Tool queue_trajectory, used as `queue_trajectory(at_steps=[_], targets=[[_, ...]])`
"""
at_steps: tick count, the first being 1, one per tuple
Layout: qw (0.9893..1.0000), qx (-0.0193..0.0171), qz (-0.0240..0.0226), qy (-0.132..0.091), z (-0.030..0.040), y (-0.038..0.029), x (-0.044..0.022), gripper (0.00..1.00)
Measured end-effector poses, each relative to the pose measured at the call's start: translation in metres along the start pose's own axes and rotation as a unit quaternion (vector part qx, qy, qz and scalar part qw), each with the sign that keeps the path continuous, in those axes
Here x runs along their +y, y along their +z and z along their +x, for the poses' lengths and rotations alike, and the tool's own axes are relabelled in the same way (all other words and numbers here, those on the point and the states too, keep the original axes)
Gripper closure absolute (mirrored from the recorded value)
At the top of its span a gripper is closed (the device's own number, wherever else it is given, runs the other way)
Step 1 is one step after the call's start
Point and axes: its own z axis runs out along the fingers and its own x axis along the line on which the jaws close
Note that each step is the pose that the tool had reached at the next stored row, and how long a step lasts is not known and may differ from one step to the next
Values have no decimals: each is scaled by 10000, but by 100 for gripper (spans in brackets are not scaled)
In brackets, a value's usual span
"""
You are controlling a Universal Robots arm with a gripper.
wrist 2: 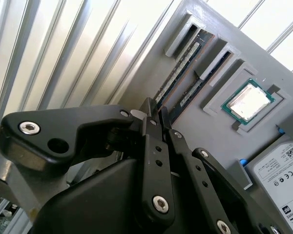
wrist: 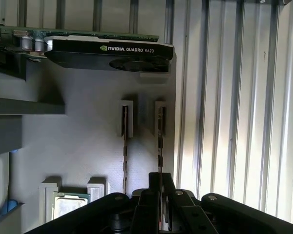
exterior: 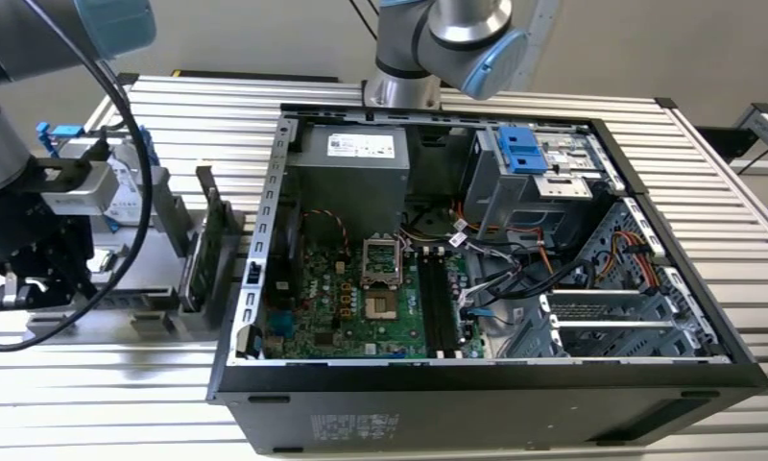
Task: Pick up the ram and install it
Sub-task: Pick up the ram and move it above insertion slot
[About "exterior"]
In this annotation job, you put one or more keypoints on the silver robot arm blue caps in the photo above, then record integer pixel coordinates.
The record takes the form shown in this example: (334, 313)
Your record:
(460, 24)

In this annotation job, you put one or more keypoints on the black RAM slot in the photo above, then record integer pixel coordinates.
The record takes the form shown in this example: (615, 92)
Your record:
(448, 307)
(429, 307)

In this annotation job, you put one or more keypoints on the silver CPU chip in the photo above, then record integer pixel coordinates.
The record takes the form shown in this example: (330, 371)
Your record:
(105, 261)

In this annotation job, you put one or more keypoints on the hard disk in blue carrier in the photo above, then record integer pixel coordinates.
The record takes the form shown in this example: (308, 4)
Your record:
(123, 201)

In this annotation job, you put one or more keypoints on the grey plastic parts rack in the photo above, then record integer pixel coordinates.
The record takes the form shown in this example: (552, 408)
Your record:
(153, 269)

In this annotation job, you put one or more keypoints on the green graphics card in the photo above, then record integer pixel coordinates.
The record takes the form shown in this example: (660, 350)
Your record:
(208, 259)

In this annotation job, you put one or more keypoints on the black case fan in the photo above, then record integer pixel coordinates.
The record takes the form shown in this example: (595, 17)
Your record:
(288, 249)

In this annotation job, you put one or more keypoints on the grey power supply unit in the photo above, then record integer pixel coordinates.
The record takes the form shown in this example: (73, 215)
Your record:
(352, 192)

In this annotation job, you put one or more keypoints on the green motherboard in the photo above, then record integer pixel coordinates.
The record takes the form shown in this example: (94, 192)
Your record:
(332, 331)

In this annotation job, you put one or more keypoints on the CPU socket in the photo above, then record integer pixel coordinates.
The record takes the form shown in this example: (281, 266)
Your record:
(384, 307)

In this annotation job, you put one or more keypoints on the silver metal drive cage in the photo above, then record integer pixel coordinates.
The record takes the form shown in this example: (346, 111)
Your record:
(505, 201)

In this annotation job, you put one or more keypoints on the blue plastic drive latch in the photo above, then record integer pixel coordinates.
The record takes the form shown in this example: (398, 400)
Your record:
(518, 149)

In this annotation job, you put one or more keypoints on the black open PC case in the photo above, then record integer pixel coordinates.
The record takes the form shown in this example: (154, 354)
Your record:
(486, 418)

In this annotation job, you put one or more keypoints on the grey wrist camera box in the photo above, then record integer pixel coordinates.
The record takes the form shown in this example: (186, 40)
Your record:
(75, 199)

